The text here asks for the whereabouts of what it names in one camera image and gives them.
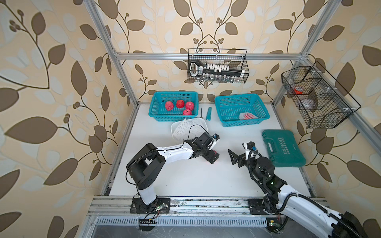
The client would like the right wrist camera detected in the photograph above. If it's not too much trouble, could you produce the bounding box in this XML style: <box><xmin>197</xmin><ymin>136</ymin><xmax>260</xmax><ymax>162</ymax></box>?
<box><xmin>243</xmin><ymin>141</ymin><xmax>259</xmax><ymax>159</ymax></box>

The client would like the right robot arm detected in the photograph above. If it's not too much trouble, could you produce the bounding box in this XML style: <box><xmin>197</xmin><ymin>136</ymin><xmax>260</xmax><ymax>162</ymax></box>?
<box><xmin>228</xmin><ymin>148</ymin><xmax>368</xmax><ymax>238</ymax></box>

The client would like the black white tool set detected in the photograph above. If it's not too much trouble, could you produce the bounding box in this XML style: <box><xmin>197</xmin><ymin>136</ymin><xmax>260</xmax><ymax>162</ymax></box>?
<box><xmin>188</xmin><ymin>60</ymin><xmax>248</xmax><ymax>77</ymax></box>

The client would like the right teal plastic basket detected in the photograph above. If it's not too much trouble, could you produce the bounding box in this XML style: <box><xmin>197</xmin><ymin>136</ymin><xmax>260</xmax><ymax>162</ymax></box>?
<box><xmin>215</xmin><ymin>94</ymin><xmax>270</xmax><ymax>128</ymax></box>

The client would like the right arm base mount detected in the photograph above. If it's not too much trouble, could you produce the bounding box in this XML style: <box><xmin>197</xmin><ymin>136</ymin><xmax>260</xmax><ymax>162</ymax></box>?
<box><xmin>248</xmin><ymin>198</ymin><xmax>279</xmax><ymax>215</ymax></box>

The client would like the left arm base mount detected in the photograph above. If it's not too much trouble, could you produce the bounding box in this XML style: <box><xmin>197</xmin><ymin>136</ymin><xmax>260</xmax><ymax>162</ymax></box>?
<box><xmin>130</xmin><ymin>197</ymin><xmax>171</xmax><ymax>214</ymax></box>

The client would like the back black wire basket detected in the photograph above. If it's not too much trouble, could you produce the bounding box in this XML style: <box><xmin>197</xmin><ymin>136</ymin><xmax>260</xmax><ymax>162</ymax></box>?
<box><xmin>187</xmin><ymin>48</ymin><xmax>250</xmax><ymax>84</ymax></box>

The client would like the side black wire basket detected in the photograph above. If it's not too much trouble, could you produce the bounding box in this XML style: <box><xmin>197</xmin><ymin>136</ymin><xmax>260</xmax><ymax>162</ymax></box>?
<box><xmin>281</xmin><ymin>61</ymin><xmax>361</xmax><ymax>129</ymax></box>

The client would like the left teal plastic basket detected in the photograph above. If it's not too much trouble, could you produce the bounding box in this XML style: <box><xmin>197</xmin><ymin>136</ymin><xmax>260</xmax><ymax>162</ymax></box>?
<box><xmin>148</xmin><ymin>91</ymin><xmax>198</xmax><ymax>122</ymax></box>

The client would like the green tool case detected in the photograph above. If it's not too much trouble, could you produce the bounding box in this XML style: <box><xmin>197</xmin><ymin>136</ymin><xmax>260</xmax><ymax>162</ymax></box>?
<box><xmin>262</xmin><ymin>130</ymin><xmax>307</xmax><ymax>168</ymax></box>

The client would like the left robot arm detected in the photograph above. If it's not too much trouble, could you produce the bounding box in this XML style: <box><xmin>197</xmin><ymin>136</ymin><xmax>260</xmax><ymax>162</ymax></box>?
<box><xmin>126</xmin><ymin>132</ymin><xmax>220</xmax><ymax>206</ymax></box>

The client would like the teal plastic basket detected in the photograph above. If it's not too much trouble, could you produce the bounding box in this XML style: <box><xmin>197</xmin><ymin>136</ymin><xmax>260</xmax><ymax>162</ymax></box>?
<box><xmin>148</xmin><ymin>91</ymin><xmax>198</xmax><ymax>122</ymax></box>
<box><xmin>215</xmin><ymin>94</ymin><xmax>270</xmax><ymax>128</ymax></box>

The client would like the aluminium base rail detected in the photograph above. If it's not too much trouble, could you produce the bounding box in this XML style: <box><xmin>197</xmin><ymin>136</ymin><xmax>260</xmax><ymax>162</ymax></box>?
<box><xmin>87</xmin><ymin>196</ymin><xmax>285</xmax><ymax>227</ymax></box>

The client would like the white plastic tray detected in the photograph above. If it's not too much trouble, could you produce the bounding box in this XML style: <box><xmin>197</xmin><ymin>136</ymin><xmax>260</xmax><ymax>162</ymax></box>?
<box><xmin>187</xmin><ymin>118</ymin><xmax>208</xmax><ymax>140</ymax></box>

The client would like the red tape roll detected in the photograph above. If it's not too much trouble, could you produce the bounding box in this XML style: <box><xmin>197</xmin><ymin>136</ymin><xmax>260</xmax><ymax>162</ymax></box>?
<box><xmin>293</xmin><ymin>86</ymin><xmax>304</xmax><ymax>95</ymax></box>

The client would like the teal knife sheath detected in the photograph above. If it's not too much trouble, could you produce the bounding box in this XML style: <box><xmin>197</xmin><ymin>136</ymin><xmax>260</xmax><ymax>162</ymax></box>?
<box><xmin>206</xmin><ymin>107</ymin><xmax>212</xmax><ymax>121</ymax></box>

